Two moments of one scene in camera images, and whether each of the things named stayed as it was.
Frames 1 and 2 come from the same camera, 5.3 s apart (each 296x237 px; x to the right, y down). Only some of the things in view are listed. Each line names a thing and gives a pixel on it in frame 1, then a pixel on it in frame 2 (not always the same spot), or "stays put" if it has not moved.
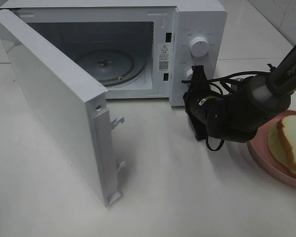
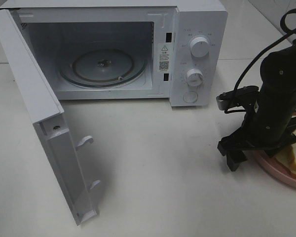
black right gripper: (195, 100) to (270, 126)
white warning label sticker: (164, 57) stays put
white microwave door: (74, 99) to (62, 150)
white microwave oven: (131, 49) stays put
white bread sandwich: (287, 143) stays put
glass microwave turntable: (112, 67) stays put
